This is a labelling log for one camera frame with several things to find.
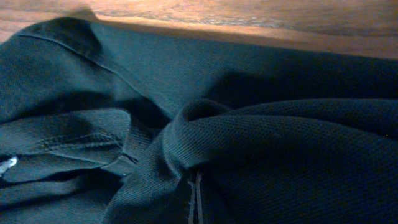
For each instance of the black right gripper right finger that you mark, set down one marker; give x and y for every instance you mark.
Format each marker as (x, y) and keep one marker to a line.
(209, 205)

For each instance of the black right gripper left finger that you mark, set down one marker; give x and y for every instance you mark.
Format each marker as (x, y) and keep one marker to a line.
(182, 209)

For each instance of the black polo shirt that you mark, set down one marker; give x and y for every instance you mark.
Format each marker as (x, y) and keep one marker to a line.
(100, 124)

